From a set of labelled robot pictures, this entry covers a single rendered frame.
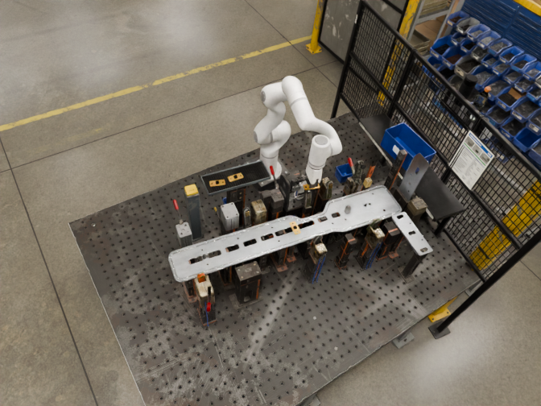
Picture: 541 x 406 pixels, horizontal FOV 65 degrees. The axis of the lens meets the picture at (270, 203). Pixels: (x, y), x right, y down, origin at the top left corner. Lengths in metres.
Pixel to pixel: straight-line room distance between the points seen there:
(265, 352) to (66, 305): 1.63
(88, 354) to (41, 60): 3.42
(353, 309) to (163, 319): 1.07
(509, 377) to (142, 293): 2.57
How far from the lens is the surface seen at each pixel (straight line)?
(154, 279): 2.61
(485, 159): 2.60
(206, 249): 2.32
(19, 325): 3.53
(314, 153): 2.02
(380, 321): 2.60
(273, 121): 2.48
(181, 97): 4.73
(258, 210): 2.37
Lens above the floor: 2.99
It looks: 53 degrees down
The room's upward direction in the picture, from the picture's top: 7 degrees clockwise
